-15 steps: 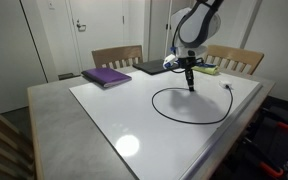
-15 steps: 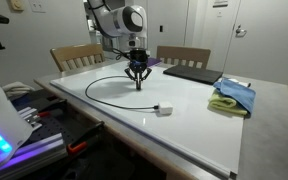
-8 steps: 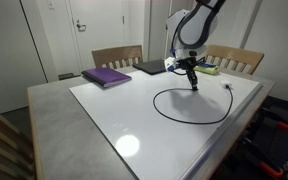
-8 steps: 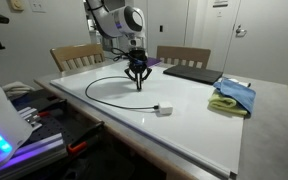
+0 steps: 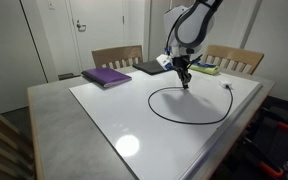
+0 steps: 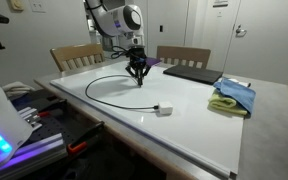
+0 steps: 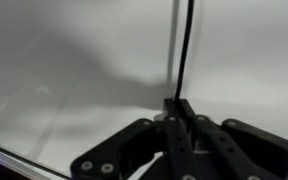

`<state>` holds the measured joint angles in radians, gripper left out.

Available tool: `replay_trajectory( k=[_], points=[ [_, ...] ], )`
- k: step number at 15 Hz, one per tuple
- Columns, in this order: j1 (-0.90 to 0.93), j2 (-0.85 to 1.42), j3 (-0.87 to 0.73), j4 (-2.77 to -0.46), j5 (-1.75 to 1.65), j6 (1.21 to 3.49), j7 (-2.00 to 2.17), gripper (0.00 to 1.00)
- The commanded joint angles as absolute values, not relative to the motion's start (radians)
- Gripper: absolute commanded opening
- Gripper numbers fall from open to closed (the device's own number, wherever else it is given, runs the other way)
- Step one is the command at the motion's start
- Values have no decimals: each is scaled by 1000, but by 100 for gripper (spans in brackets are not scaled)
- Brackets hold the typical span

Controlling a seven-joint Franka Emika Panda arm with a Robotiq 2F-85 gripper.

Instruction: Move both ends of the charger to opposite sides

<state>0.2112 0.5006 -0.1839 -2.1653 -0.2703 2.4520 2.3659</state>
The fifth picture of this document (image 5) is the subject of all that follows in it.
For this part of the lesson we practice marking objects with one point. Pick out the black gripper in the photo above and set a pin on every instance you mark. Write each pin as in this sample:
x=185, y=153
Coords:
x=182, y=65

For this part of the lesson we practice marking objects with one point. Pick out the white charger power adapter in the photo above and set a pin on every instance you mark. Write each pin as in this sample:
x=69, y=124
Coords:
x=224, y=83

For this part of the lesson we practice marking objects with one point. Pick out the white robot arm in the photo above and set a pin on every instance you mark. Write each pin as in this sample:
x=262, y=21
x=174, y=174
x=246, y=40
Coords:
x=197, y=26

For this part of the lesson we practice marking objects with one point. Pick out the yellow green folded cloth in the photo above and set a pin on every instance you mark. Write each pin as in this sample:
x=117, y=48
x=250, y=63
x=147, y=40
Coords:
x=205, y=70

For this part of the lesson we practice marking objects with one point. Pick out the blue folded cloth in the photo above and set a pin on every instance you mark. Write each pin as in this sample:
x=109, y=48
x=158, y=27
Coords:
x=207, y=64

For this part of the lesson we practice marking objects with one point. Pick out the light wooden chair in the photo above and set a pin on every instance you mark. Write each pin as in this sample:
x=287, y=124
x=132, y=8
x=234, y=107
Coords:
x=237, y=55

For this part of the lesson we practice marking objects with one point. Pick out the white closet door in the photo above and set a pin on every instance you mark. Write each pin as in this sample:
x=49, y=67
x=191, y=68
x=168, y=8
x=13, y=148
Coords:
x=155, y=26

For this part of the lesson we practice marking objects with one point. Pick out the white whiteboard panel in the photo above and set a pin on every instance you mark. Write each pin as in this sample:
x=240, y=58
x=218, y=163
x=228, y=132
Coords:
x=124, y=110

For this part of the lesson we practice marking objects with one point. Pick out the brown wooden chair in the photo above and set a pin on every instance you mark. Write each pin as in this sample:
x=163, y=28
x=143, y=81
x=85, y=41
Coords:
x=117, y=53

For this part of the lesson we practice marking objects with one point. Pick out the purple notebook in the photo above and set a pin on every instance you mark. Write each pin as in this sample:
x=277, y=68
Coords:
x=105, y=76

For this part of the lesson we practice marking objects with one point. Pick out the dark wooden slatted chair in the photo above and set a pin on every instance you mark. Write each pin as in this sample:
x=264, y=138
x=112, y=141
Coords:
x=0, y=140

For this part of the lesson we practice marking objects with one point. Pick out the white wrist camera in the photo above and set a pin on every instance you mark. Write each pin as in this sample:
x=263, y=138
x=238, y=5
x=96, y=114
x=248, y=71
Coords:
x=164, y=62

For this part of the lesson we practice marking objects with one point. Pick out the white wall light switch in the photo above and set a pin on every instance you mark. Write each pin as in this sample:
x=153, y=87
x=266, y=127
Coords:
x=51, y=4

